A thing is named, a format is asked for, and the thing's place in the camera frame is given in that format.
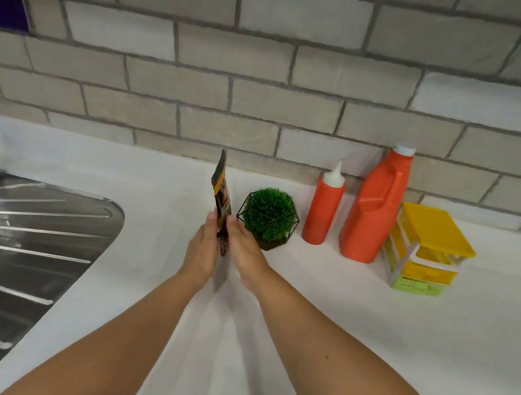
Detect person's right hand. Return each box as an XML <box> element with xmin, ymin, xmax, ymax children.
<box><xmin>214</xmin><ymin>214</ymin><xmax>286</xmax><ymax>298</ymax></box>

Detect person's left hand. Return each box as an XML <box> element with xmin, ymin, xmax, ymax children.
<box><xmin>177</xmin><ymin>208</ymin><xmax>228</xmax><ymax>290</ymax></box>

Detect green plant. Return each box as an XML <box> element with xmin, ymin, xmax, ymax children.
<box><xmin>231</xmin><ymin>182</ymin><xmax>306</xmax><ymax>256</ymax></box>

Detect black coffee granules pouch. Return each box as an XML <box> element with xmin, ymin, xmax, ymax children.
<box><xmin>198</xmin><ymin>148</ymin><xmax>247</xmax><ymax>258</ymax></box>

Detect red squeeze bottle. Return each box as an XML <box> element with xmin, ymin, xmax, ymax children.
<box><xmin>300</xmin><ymin>155</ymin><xmax>351</xmax><ymax>249</ymax></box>

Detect orange plastic jug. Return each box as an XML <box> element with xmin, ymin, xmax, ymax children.
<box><xmin>334</xmin><ymin>136</ymin><xmax>417</xmax><ymax>270</ymax></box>

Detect yellow mini drawer organizer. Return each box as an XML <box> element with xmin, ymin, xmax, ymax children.
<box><xmin>374</xmin><ymin>199</ymin><xmax>484</xmax><ymax>304</ymax></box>

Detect person's left forearm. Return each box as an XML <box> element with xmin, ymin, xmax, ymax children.
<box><xmin>2</xmin><ymin>244</ymin><xmax>205</xmax><ymax>395</ymax></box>

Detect person's right forearm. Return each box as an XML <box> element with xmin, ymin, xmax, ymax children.
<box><xmin>230</xmin><ymin>266</ymin><xmax>521</xmax><ymax>395</ymax></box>

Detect white countertop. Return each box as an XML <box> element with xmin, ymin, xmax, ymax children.
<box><xmin>0</xmin><ymin>114</ymin><xmax>521</xmax><ymax>395</ymax></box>

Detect steel sink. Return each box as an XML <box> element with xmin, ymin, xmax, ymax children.
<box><xmin>0</xmin><ymin>168</ymin><xmax>131</xmax><ymax>395</ymax></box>

